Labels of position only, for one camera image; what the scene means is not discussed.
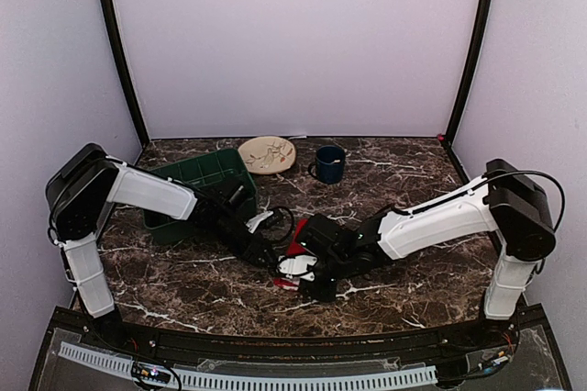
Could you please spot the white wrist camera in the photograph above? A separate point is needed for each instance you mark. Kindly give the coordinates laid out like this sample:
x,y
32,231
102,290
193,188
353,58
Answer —
x,y
253,223
297,266

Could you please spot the white slotted cable duct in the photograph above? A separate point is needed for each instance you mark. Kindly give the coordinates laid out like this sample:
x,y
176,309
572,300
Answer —
x,y
223,376

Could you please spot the dark blue enamel mug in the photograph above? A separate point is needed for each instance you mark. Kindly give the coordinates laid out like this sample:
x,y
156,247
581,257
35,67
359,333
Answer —
x,y
328,165

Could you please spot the red white sock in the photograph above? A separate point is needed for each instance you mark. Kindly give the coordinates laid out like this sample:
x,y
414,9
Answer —
x,y
294,248

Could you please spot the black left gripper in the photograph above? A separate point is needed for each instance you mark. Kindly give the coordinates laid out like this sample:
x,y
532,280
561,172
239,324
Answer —
x,y
259,244

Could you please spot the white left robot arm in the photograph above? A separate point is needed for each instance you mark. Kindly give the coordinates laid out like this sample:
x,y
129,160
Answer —
x,y
78,193

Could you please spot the beige floral ceramic plate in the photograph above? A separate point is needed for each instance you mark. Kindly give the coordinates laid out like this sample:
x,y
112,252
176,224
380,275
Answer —
x,y
267,155

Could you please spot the circuit board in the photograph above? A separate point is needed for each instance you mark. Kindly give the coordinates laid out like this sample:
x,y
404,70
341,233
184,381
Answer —
x,y
496,361
145,373

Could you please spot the left circuit board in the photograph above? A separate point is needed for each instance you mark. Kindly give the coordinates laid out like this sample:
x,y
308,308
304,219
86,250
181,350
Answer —
x,y
145,373

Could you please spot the black frame post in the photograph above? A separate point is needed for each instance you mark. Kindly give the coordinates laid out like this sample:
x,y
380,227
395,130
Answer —
x,y
469,69
123,72

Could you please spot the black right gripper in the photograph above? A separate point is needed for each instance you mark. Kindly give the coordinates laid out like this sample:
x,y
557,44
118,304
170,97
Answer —
x,y
326,294

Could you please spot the black left frame post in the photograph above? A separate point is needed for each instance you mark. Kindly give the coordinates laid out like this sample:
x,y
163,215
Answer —
x,y
123,72

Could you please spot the black right frame post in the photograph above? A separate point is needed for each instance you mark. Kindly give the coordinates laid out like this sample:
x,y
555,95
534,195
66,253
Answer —
x,y
469,69

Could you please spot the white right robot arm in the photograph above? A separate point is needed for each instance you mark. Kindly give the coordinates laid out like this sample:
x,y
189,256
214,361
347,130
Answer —
x,y
503,200

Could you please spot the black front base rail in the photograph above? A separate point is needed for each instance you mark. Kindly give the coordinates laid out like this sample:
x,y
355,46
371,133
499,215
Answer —
x,y
454,351

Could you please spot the right circuit board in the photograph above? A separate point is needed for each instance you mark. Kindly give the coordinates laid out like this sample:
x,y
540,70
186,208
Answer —
x,y
496,361

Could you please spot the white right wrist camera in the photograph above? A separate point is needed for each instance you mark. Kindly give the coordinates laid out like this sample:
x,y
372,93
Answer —
x,y
297,266

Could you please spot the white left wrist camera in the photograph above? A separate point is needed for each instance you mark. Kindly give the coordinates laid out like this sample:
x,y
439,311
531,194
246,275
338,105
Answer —
x,y
253,223

